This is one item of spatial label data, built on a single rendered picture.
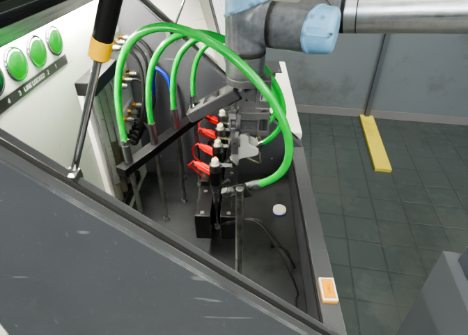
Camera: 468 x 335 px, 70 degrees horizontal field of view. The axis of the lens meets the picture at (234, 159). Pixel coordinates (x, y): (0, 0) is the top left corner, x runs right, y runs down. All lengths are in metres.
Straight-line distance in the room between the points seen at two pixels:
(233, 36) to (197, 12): 0.40
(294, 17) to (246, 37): 0.09
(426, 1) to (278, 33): 0.25
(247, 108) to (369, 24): 0.26
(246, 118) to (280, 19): 0.20
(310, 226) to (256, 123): 0.31
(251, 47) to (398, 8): 0.26
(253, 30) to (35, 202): 0.40
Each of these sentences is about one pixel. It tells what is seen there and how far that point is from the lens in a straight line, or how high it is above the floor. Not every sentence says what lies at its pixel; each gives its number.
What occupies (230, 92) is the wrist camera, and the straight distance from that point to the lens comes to 0.65.
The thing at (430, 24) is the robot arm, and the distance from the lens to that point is 0.68.
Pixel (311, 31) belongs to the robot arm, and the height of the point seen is 1.42.
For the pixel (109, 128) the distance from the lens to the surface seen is 0.84.
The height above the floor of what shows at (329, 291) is 0.96.
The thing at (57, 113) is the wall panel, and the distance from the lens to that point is 0.70.
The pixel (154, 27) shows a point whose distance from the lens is 0.59.
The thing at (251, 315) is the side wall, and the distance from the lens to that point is 0.54.
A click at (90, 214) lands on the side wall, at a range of 0.42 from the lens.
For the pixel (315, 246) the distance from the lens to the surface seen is 0.81.
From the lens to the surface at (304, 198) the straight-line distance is 0.92.
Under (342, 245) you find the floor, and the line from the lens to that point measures 2.12.
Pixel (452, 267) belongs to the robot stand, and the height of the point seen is 0.80.
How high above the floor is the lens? 1.55
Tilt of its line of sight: 36 degrees down
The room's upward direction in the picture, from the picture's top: straight up
